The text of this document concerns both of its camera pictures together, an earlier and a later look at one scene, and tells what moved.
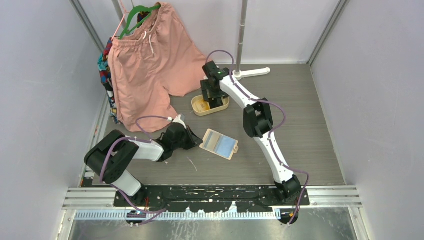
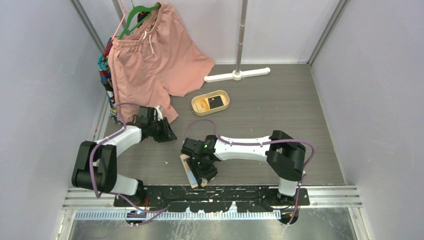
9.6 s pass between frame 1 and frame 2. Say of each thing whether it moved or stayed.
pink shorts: stayed
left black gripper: moved
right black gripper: moved
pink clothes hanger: stayed
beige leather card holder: moved
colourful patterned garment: stayed
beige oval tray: stayed
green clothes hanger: stayed
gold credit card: stayed
